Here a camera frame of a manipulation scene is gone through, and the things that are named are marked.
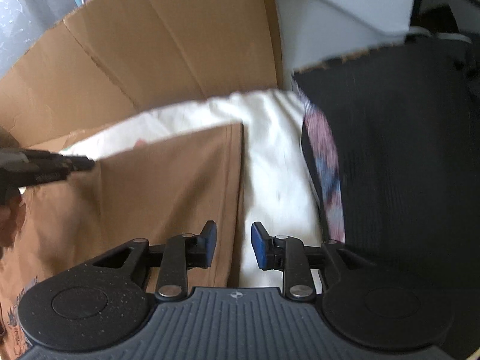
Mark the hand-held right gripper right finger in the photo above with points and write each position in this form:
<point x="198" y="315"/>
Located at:
<point x="259" y="243"/>

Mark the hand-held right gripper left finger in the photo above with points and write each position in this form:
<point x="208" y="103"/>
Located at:
<point x="212" y="240"/>

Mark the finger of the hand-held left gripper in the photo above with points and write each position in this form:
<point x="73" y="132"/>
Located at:
<point x="60" y="165"/>

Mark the brown printed t-shirt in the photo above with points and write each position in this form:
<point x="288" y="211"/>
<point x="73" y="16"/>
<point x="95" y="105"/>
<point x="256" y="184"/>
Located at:
<point x="150" y="187"/>

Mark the person's left hand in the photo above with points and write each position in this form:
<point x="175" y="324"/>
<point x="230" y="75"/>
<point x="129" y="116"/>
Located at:
<point x="7" y="225"/>

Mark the cream bear print blanket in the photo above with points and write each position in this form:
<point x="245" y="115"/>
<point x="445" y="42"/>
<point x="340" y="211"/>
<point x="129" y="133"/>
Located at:
<point x="277" y="157"/>

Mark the large cardboard sheet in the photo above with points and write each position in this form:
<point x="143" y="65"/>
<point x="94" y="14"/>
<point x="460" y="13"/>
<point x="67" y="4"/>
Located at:
<point x="150" y="45"/>

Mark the grey appliance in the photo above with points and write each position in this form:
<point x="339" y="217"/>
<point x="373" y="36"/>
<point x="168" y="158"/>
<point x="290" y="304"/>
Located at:
<point x="26" y="15"/>

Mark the black cloth with patterned trim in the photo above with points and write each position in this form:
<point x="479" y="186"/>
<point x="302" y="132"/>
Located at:
<point x="405" y="150"/>

